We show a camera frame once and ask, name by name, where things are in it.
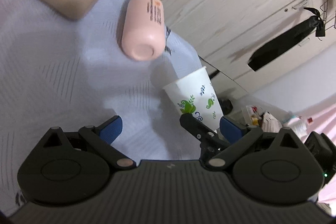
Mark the wooden wardrobe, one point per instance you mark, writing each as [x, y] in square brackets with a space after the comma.
[225, 33]

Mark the white floral paper cup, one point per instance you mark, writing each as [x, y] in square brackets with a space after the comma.
[194, 94]

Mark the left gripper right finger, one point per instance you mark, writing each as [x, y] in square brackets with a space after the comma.
[240, 139]

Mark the pink cup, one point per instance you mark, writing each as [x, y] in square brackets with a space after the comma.
[144, 31]

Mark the white tablecloth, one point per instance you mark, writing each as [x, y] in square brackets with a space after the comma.
[59, 72]

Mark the black ribbon bow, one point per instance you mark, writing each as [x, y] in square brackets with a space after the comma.
[287, 40]

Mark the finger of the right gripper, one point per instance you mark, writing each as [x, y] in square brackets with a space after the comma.
[210, 143]

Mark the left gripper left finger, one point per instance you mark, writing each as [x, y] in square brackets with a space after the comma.
[99, 139]

